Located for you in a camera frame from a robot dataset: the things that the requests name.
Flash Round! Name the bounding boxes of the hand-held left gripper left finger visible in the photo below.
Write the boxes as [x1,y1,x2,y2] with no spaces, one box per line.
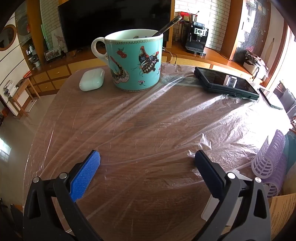
[22,150,103,241]

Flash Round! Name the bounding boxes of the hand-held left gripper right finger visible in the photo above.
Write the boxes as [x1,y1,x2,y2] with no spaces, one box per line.
[191,150,271,241]

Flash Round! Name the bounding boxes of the purple hair roller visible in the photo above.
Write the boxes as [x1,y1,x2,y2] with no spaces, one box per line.
[262,158,288,198]
[251,130,286,179]

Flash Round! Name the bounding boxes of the clear plastic table cover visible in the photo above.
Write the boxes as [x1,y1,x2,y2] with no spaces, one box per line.
[23,64,292,234]

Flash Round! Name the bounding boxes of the brown cardboard box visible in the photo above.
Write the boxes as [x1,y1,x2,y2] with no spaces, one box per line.
[269,193,296,240]

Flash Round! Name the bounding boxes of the teal cloth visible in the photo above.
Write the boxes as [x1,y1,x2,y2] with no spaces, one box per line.
[283,131,296,193]

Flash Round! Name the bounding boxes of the black cased smartphone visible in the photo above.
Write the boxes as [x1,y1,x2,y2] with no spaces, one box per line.
[194,66,260,101]

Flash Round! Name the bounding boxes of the white earbuds case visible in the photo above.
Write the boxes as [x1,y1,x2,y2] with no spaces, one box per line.
[79,68,105,92]

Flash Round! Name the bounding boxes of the wooden television cabinet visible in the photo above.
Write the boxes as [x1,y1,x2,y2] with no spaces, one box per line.
[29,50,107,94]

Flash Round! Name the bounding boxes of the small wooden side table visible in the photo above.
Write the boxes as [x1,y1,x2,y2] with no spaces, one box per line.
[8,77,41,120]

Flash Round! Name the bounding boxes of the stack of papers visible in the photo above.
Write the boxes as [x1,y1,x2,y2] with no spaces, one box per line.
[3,80,18,98]

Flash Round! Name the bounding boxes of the pile of bags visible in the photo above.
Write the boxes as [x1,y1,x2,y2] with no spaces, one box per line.
[243,50,269,80]

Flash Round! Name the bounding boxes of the teal butterfly mug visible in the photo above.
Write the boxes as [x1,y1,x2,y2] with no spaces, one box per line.
[91,29,164,92]

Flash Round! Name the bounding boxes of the small decorated box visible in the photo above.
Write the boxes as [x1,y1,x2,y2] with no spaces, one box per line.
[44,47,66,62]

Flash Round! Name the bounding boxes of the black coffee machine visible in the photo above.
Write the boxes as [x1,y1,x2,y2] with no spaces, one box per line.
[184,22,209,56]

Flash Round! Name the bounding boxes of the white art print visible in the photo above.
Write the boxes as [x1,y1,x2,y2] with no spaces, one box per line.
[51,26,68,52]

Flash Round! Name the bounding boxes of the metal utensil cup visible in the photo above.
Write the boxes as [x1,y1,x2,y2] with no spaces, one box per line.
[188,9,199,23]

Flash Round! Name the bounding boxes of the black flat television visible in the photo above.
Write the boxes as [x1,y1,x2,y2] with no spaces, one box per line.
[57,0,173,52]

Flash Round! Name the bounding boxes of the white cable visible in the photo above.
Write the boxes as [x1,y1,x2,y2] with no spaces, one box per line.
[162,46,177,64]

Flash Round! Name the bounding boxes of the round wooden wall mirror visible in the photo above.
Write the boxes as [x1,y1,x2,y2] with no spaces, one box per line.
[0,24,17,51]

